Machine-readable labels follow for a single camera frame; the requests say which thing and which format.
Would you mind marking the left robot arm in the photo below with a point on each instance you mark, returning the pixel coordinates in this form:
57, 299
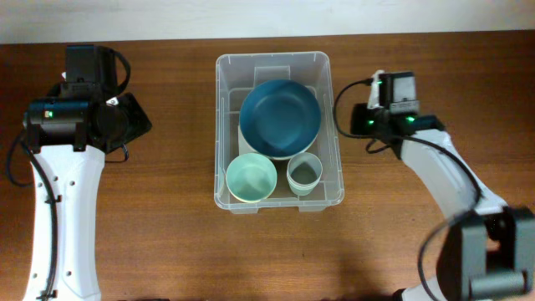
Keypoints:
67, 135

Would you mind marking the dark blue bowl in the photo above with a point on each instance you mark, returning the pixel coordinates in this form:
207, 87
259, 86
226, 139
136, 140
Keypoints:
280, 117

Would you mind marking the clear plastic storage container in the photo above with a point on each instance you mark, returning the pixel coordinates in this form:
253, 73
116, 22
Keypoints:
283, 105

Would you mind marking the mint green plastic cup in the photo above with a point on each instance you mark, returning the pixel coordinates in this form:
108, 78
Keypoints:
304, 172

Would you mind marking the mint green small bowl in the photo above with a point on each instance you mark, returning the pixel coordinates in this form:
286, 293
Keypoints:
251, 178

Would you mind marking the white label in container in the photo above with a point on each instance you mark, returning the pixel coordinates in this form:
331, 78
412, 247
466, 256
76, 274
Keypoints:
243, 146

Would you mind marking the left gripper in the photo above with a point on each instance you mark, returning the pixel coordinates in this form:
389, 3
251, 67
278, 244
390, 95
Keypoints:
142, 122

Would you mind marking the cream bowl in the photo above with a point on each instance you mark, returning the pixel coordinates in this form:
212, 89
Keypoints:
271, 155

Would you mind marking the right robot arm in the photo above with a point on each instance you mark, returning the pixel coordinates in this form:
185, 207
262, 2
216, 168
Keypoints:
488, 253

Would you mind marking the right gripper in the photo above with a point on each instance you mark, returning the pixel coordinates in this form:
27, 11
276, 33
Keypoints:
357, 126

